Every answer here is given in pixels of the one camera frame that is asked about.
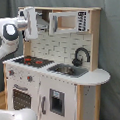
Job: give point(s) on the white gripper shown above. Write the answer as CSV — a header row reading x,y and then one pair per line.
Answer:
x,y
28,23

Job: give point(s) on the white microwave door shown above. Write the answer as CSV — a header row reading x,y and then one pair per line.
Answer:
x,y
69,22

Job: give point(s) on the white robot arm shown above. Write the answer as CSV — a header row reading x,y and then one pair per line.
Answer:
x,y
9,27

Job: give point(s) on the wooden toy kitchen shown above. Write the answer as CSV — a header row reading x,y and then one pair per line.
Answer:
x,y
57,75

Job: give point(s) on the grey range hood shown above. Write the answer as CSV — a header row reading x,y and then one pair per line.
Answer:
x,y
42,21

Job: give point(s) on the black stovetop red burners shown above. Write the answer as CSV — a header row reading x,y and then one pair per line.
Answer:
x,y
34,61

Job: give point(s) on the left red oven knob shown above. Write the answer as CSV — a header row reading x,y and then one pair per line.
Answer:
x,y
11,72

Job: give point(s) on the red oven knob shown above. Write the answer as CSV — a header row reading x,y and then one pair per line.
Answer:
x,y
11,72
29,78

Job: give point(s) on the right red oven knob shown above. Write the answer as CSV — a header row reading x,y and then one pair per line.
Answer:
x,y
29,78

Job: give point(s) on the metal sink basin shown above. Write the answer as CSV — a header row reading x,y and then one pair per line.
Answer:
x,y
68,70

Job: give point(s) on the white oven door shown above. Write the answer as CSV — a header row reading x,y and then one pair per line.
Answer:
x,y
21,95

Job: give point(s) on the grey ice dispenser panel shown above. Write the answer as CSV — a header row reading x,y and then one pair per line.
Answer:
x,y
57,104

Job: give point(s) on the white fridge door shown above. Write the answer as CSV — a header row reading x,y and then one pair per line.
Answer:
x,y
69,92

